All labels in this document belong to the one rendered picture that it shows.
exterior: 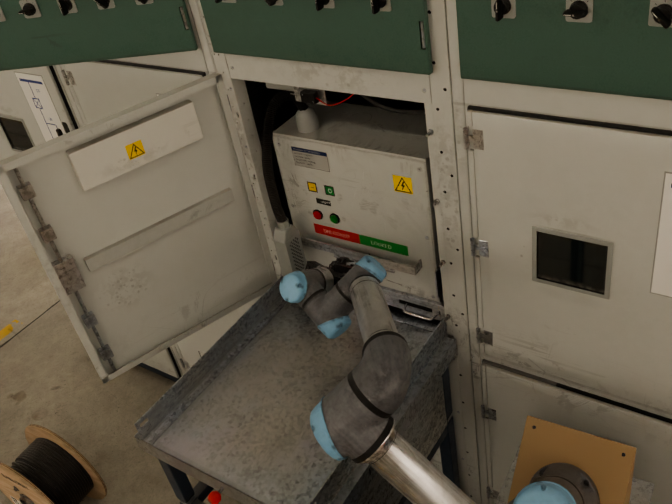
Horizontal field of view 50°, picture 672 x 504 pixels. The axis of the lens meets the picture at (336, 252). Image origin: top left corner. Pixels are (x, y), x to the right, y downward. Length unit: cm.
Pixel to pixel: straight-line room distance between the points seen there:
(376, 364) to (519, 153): 55
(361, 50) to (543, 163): 47
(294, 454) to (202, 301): 65
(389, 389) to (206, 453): 70
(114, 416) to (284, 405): 153
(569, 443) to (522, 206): 54
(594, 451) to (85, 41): 163
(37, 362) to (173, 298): 174
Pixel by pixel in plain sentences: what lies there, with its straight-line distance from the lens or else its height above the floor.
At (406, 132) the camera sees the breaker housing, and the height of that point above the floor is 139.
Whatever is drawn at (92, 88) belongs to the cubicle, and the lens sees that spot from 246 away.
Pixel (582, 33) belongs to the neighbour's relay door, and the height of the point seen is 176.
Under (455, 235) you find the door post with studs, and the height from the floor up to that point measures 121.
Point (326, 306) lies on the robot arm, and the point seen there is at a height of 116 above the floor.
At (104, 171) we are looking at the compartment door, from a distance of 197.
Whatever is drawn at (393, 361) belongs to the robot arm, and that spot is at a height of 129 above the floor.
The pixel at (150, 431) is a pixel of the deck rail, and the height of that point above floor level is 85.
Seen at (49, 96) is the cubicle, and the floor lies 143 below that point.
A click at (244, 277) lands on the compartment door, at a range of 234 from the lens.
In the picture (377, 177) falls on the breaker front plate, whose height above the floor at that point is 131.
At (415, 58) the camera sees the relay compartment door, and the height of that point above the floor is 169.
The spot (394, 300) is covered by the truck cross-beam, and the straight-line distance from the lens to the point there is 216.
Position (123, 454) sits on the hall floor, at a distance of 325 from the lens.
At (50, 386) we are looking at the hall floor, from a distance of 372.
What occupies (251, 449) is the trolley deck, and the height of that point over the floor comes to 85.
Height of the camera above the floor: 230
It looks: 36 degrees down
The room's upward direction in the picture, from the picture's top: 12 degrees counter-clockwise
